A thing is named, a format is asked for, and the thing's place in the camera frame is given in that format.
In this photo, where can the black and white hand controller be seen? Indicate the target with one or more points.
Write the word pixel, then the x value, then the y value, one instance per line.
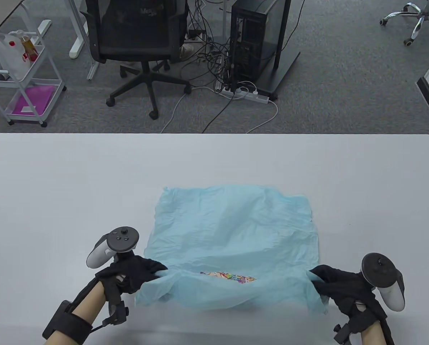
pixel 383 273
pixel 122 239

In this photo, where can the white power strip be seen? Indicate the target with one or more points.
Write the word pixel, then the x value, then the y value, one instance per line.
pixel 252 96

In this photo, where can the black office chair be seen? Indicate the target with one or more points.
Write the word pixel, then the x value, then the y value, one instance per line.
pixel 135 32

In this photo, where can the light blue gift wrapping paper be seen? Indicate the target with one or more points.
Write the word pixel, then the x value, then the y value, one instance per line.
pixel 236 230

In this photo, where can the black computer tower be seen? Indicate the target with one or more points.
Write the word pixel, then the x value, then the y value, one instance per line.
pixel 252 39

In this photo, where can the white plastic bag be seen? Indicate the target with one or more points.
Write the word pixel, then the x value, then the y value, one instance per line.
pixel 9 57

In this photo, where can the chrome chair base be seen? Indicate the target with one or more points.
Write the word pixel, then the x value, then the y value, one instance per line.
pixel 421 16

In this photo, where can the white desk foot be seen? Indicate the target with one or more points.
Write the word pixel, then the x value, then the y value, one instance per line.
pixel 41 27
pixel 93 68

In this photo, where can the magenta sheet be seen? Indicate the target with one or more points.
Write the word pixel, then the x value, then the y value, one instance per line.
pixel 32 99

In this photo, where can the white rolling cart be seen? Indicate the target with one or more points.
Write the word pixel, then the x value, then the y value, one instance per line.
pixel 47 107

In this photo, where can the amber bottle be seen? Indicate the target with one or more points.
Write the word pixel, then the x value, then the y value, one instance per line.
pixel 29 48

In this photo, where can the person's right forearm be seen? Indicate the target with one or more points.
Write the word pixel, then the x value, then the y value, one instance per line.
pixel 372 334

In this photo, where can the person's right hand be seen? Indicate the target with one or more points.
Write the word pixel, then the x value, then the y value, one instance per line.
pixel 343 287

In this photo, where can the colourful patterned bottle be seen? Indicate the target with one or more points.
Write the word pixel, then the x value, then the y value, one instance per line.
pixel 232 276

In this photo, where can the person's left hand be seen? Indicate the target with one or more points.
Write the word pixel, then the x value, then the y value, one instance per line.
pixel 135 269

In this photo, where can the white desk leg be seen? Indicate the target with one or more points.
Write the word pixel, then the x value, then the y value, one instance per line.
pixel 78 28

